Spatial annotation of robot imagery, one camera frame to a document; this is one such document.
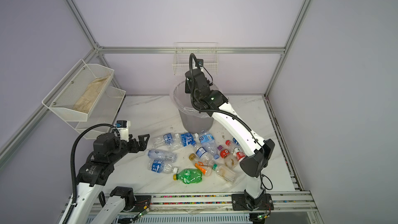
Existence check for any crushed bottle blue label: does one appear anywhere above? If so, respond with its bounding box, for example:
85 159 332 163
180 132 199 147

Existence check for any green plastic bottle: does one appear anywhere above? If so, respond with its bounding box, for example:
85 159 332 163
173 169 202 184

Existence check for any clear bottle green cap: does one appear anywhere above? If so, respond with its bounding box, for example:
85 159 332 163
212 164 237 184

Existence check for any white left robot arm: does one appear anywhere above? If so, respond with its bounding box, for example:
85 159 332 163
60 133 150 224

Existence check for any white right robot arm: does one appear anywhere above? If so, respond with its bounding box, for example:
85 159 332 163
185 68 275 211

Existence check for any clear plastic bin liner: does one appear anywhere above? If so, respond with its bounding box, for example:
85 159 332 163
170 80 209 118

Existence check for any grey mesh waste bin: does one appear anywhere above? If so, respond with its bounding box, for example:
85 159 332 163
178 110 214 133

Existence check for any clear bottle blue label white cap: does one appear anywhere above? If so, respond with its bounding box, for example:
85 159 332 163
153 133 180 149

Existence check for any lower white mesh shelf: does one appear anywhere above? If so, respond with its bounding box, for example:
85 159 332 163
67 86 125 133

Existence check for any white mesh shelf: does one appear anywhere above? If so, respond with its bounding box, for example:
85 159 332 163
67 86 125 133
42 60 114 122

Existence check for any beige cloth in shelf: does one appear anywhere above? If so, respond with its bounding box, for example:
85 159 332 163
73 76 109 114

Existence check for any large clear bottle light-blue label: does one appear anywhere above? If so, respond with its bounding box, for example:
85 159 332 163
199 132 219 160

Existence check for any small bottle blue cap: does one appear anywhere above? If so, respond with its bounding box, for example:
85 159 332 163
191 142 212 166

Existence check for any upper white mesh shelf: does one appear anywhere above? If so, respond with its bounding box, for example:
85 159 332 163
42 60 114 122

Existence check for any orange label bottle yellow cap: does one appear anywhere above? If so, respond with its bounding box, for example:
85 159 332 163
188 153 214 177

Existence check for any red label bottle purple cap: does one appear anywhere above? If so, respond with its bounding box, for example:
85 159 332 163
217 145 230 159

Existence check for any clear brownish crushed bottle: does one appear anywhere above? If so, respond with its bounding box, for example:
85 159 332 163
224 156 238 170

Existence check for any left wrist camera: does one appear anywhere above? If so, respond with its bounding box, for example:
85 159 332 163
115 120 131 142

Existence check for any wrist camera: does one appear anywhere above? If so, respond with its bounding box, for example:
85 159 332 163
115 120 131 142
194 59 204 68

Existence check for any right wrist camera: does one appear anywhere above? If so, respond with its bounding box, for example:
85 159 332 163
194 59 204 68

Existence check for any white wire wall basket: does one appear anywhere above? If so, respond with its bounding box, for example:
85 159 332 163
172 42 219 76

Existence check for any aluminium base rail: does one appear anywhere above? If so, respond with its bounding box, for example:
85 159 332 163
62 189 318 224

